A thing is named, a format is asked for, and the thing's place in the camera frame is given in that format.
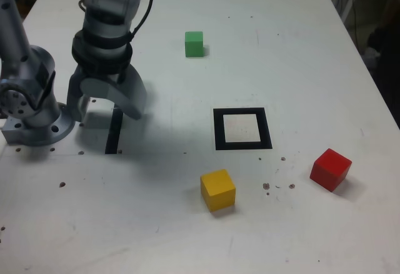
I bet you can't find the red cube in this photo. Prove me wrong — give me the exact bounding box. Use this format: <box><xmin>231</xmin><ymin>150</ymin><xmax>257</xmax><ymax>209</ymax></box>
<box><xmin>309</xmin><ymin>148</ymin><xmax>353</xmax><ymax>193</ymax></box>

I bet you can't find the black tape square outline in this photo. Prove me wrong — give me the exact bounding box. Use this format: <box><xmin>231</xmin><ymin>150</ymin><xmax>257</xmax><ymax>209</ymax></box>
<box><xmin>213</xmin><ymin>107</ymin><xmax>273</xmax><ymax>151</ymax></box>

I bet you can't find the black tape strip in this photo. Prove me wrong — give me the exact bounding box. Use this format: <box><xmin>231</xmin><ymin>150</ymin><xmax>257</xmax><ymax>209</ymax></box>
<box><xmin>105</xmin><ymin>106</ymin><xmax>124</xmax><ymax>155</ymax></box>

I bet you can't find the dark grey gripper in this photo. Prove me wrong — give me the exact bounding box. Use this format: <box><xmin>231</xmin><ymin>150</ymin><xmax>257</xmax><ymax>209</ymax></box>
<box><xmin>66</xmin><ymin>66</ymin><xmax>148</xmax><ymax>121</ymax></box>

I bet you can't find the green cube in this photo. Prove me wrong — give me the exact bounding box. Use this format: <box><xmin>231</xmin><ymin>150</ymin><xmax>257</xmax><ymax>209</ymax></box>
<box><xmin>184</xmin><ymin>31</ymin><xmax>204</xmax><ymax>58</ymax></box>

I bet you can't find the yellow cube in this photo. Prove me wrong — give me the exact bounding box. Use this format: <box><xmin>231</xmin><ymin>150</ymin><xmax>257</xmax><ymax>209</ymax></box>
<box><xmin>199</xmin><ymin>168</ymin><xmax>237</xmax><ymax>213</ymax></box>

